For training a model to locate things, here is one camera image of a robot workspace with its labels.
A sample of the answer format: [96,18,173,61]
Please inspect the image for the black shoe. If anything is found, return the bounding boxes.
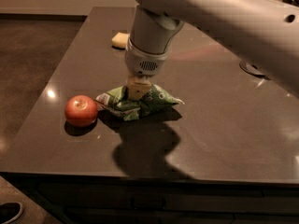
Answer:
[0,202,23,224]

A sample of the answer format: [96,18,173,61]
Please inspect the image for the dark cabinet drawer front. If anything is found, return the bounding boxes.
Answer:
[37,182,299,224]

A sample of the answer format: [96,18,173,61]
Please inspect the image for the yellow sponge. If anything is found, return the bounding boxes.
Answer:
[111,33,129,49]

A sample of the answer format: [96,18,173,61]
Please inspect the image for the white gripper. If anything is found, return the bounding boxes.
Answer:
[125,40,168,101]

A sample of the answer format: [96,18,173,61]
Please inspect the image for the red apple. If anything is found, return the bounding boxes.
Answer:
[64,95,97,127]

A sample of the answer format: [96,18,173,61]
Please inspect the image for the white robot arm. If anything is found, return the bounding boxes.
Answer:
[125,0,299,96]

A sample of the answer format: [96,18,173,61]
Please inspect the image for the green jalapeno chip bag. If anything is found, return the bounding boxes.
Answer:
[95,84,182,121]

